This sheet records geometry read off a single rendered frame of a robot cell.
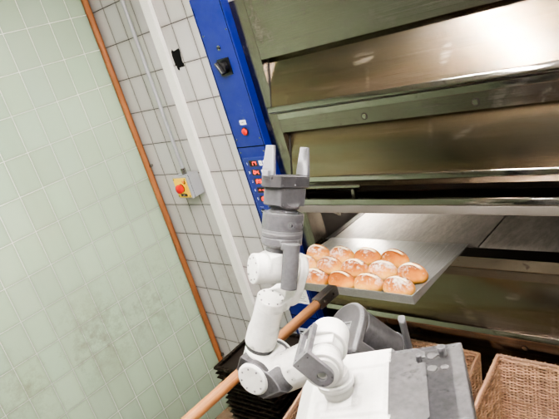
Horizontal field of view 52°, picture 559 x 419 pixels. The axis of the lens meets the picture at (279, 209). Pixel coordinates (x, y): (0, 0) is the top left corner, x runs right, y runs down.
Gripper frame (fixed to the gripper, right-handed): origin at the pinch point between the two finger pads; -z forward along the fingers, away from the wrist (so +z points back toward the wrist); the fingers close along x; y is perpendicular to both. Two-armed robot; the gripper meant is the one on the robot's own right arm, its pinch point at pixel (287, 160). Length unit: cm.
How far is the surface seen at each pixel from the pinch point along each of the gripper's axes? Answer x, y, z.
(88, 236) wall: -36, 143, 42
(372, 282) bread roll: -51, 9, 35
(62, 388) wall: -22, 135, 104
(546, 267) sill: -76, -31, 25
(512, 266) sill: -77, -22, 27
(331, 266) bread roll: -59, 29, 35
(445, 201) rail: -54, -10, 9
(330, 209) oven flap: -55, 29, 16
